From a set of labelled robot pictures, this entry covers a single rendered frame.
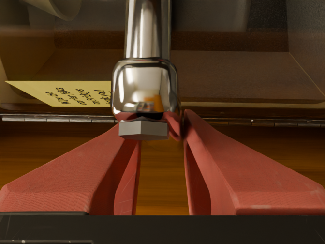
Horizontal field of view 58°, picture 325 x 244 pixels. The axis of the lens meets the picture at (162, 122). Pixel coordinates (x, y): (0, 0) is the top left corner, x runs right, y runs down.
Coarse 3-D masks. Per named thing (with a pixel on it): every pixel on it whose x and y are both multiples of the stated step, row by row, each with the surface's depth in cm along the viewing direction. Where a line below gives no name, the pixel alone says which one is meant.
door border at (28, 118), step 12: (36, 120) 34; (72, 120) 34; (84, 120) 34; (204, 120) 33; (216, 120) 33; (228, 120) 32; (240, 120) 32; (252, 120) 32; (264, 120) 32; (276, 120) 32; (288, 120) 32; (300, 120) 32; (312, 120) 32; (324, 120) 32
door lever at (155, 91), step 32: (128, 0) 7; (160, 0) 7; (128, 32) 7; (160, 32) 7; (128, 64) 7; (160, 64) 7; (128, 96) 6; (160, 96) 6; (128, 128) 7; (160, 128) 7
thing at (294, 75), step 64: (0, 0) 11; (64, 0) 11; (192, 0) 10; (256, 0) 10; (320, 0) 10; (0, 64) 17; (64, 64) 17; (192, 64) 17; (256, 64) 16; (320, 64) 16
